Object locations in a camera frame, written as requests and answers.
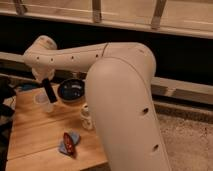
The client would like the dark blue bowl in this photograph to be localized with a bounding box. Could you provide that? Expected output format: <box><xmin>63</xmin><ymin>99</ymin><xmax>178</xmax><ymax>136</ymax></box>
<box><xmin>57</xmin><ymin>79</ymin><xmax>85</xmax><ymax>102</ymax></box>

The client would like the red toy object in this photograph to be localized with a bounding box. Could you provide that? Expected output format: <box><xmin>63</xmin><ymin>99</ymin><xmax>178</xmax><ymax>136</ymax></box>
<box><xmin>63</xmin><ymin>133</ymin><xmax>75</xmax><ymax>155</ymax></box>

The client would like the small white patterned bottle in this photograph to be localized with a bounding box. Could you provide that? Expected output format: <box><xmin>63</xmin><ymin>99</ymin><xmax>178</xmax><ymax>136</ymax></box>
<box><xmin>80</xmin><ymin>104</ymin><xmax>94</xmax><ymax>130</ymax></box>

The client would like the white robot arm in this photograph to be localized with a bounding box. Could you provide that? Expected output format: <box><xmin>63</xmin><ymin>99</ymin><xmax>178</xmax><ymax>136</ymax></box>
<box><xmin>23</xmin><ymin>36</ymin><xmax>172</xmax><ymax>171</ymax></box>

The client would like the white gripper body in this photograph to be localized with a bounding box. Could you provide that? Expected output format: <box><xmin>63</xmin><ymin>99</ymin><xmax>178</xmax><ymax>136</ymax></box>
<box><xmin>32</xmin><ymin>68</ymin><xmax>55</xmax><ymax>83</ymax></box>

